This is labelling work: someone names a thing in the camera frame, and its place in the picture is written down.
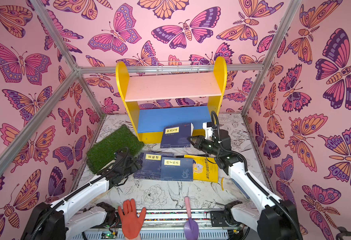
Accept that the yellow cartoon boy book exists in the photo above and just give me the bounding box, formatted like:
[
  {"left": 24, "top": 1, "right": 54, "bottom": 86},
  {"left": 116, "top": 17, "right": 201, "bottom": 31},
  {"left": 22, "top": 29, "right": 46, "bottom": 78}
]
[{"left": 184, "top": 155, "right": 219, "bottom": 183}]

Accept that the blue book yellow label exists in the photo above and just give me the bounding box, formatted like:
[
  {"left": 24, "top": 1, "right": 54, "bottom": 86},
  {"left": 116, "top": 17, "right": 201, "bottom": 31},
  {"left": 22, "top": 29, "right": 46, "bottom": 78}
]
[{"left": 160, "top": 123, "right": 194, "bottom": 149}]

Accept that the yellow pink blue bookshelf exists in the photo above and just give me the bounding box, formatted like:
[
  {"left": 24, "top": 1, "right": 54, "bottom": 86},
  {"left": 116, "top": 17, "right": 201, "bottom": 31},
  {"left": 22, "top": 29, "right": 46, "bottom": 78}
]
[{"left": 115, "top": 57, "right": 228, "bottom": 144}]

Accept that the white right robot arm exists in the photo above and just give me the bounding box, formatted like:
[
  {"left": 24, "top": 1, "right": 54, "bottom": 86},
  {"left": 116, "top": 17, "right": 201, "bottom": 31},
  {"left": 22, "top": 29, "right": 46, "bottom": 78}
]
[{"left": 188, "top": 130, "right": 303, "bottom": 240}]

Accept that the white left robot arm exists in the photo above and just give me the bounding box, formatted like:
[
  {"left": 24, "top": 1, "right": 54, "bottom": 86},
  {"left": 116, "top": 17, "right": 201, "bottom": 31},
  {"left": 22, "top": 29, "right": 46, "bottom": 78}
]
[{"left": 21, "top": 150, "right": 142, "bottom": 240}]

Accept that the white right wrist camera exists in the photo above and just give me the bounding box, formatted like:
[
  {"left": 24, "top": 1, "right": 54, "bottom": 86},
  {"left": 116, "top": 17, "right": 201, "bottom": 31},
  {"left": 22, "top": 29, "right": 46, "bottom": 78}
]
[{"left": 203, "top": 122, "right": 216, "bottom": 140}]

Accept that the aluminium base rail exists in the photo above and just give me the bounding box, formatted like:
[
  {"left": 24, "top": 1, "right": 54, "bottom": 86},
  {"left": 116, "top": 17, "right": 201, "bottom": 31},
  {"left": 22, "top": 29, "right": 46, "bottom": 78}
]
[{"left": 73, "top": 209, "right": 259, "bottom": 240}]

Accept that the purple pink garden trowel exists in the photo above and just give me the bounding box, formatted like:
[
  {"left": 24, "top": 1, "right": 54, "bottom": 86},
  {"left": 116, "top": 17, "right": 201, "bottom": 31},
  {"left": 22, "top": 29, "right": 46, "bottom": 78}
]
[{"left": 184, "top": 197, "right": 199, "bottom": 240}]

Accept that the red rubber glove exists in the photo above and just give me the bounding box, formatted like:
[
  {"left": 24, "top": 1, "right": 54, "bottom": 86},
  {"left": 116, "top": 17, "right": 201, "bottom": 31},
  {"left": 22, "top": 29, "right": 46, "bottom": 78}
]
[{"left": 118, "top": 199, "right": 146, "bottom": 240}]

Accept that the aluminium frame post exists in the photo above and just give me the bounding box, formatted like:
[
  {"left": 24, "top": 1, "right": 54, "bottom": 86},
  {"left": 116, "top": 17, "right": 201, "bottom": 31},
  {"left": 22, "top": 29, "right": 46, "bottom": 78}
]
[{"left": 242, "top": 0, "right": 302, "bottom": 117}]

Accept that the green artificial grass mat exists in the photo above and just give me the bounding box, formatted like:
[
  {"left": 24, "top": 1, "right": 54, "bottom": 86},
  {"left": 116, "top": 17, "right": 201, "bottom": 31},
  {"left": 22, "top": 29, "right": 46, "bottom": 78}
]
[{"left": 86, "top": 125, "right": 144, "bottom": 174}]

